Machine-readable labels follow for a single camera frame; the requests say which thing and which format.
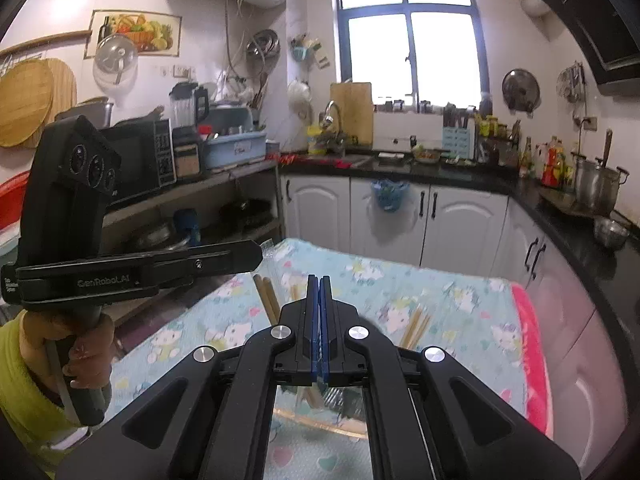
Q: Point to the spice jar rack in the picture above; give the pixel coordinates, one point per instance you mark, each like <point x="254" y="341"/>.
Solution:
<point x="495" y="142"/>

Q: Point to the large steel stock pot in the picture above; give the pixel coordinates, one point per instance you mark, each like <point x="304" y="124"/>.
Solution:
<point x="597" y="187"/>

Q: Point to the blue plastic bag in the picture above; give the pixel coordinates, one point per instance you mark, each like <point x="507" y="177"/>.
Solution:
<point x="390" y="195"/>

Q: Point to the red plastic basin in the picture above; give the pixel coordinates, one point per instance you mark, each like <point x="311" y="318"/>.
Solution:
<point x="12" y="200"/>

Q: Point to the glass food bowl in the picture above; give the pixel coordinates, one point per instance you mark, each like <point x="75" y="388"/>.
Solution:
<point x="426" y="155"/>

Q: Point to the steel faucet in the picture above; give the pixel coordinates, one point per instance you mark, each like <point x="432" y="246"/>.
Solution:
<point x="332" y="125"/>

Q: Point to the person's left hand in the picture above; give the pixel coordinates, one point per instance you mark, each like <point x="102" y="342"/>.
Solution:
<point x="92" y="355"/>

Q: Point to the cartoon cat printed blue cloth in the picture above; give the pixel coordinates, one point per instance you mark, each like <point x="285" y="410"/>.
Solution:
<point x="450" y="310"/>

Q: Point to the wooden cutting board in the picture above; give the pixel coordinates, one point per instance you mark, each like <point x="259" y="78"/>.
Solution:
<point x="352" y="115"/>

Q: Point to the chopstick pair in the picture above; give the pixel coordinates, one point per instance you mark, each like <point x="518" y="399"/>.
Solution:
<point x="267" y="300"/>

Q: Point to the black kitchen countertop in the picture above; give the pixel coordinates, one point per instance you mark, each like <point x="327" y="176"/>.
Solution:
<point x="620" y="280"/>

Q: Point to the hanging kitchen utensils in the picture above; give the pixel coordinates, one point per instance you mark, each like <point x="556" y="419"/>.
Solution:
<point x="572" y="82"/>

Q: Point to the blue framed window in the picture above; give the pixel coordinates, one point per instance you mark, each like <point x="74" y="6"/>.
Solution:
<point x="410" y="35"/>

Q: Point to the black range hood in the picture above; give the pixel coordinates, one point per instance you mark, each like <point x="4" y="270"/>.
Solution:
<point x="595" y="20"/>

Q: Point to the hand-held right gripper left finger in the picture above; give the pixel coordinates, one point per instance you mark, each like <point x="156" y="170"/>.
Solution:
<point x="295" y="340"/>

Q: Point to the black wok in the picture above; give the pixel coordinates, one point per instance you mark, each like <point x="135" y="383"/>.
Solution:
<point x="245" y="212"/>

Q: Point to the bunch of chopsticks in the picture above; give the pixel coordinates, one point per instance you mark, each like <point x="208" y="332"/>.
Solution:
<point x="417" y="327"/>

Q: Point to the dark hanging pot lid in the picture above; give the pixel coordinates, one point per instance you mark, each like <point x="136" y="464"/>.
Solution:
<point x="520" y="90"/>

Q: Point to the light blue knife block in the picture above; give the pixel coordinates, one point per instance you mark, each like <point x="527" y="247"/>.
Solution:
<point x="459" y="142"/>

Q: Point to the steel cooking pot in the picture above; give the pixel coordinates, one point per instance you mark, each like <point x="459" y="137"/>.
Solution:
<point x="150" y="234"/>

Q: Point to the orange cooking oil bottle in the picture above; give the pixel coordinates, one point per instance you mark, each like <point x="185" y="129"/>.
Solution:
<point x="551" y="167"/>

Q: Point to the steel bowl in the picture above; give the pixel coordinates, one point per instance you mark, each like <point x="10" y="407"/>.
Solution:
<point x="611" y="234"/>

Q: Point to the hanging steel basin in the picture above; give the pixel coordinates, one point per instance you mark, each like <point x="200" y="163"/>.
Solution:
<point x="265" y="45"/>

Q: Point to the black microwave oven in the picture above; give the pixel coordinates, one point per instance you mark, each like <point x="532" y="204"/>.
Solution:
<point x="140" y="160"/>

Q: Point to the white wall socket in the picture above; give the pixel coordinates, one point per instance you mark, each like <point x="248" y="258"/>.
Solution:
<point x="182" y="70"/>

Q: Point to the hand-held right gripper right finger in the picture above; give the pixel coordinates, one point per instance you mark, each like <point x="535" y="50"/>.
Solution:
<point x="345" y="340"/>

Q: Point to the blue wall caddy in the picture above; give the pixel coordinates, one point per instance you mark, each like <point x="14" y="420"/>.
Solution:
<point x="307" y="52"/>

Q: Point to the round wooden board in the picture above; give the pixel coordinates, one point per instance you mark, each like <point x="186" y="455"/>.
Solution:
<point x="25" y="105"/>
<point x="65" y="90"/>

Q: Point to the light blue dish drainer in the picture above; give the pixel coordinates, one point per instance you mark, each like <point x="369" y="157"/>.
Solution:
<point x="235" y="150"/>

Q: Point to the glass pot lid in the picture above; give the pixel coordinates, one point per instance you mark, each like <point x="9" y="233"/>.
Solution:
<point x="115" y="57"/>

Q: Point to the blender with black base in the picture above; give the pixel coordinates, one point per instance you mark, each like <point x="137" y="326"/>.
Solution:
<point x="187" y="125"/>

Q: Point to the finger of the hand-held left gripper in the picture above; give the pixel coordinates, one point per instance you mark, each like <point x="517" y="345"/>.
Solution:
<point x="215" y="260"/>

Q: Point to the white kitchen cabinets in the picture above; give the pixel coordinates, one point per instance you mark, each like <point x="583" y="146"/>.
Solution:
<point x="465" y="225"/>

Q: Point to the fruit wall picture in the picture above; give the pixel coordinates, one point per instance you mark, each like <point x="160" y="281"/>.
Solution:
<point x="135" y="32"/>

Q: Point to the white exhaust duct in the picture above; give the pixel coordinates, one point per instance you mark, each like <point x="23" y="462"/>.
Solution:
<point x="534" y="5"/>

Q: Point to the grey metal tub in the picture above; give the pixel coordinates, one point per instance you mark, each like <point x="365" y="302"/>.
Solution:
<point x="95" y="112"/>

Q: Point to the white plastic bag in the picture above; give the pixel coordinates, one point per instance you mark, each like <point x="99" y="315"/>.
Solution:
<point x="299" y="97"/>

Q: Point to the yellow container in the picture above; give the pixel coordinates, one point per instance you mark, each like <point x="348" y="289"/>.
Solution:
<point x="316" y="142"/>

